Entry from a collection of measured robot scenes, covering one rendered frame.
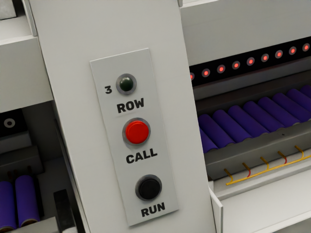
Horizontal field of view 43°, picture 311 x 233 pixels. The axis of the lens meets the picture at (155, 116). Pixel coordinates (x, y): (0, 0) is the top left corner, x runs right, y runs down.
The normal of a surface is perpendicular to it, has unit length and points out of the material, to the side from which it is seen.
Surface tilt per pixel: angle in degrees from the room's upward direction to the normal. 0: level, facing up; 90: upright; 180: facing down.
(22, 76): 107
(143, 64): 90
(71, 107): 90
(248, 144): 17
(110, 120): 90
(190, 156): 90
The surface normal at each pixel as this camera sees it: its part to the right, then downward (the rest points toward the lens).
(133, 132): 0.31, 0.21
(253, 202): -0.09, -0.84
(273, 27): 0.35, 0.47
